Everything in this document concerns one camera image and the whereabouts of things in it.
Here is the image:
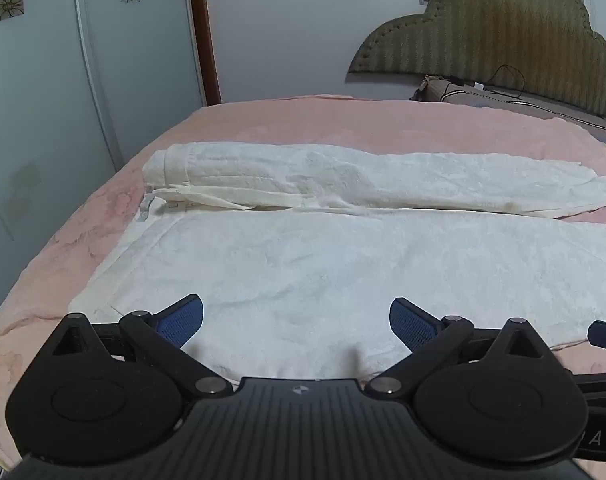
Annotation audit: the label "black cable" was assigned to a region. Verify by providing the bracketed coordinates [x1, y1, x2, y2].
[443, 65, 606, 128]

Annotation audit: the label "pink bed blanket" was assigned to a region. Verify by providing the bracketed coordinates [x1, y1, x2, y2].
[0, 94, 606, 467]

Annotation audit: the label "olive padded headboard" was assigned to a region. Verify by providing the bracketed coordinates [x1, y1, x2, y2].
[348, 0, 606, 124]

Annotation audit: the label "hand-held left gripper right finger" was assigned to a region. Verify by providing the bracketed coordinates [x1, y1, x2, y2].
[365, 296, 559, 401]

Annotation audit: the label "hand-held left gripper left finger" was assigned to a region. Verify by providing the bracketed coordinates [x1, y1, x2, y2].
[43, 294, 233, 401]

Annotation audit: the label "grey pillow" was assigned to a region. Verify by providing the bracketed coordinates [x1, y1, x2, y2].
[410, 75, 606, 137]

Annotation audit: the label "white pants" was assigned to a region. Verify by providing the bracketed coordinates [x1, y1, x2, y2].
[69, 142, 606, 381]

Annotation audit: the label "brown wooden door frame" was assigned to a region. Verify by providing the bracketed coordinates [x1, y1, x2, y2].
[186, 0, 223, 107]

